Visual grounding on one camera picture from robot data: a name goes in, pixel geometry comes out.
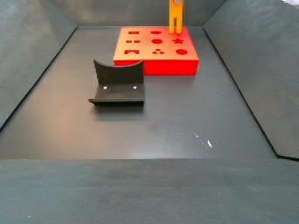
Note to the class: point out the yellow square-circle peg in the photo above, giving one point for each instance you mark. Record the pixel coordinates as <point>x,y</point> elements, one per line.
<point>175,18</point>

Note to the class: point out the red shape-sorting block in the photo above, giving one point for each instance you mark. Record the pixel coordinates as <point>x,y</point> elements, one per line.
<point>167,53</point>

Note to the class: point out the black curved holder bracket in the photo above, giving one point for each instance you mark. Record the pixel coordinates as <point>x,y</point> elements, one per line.
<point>120,84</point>

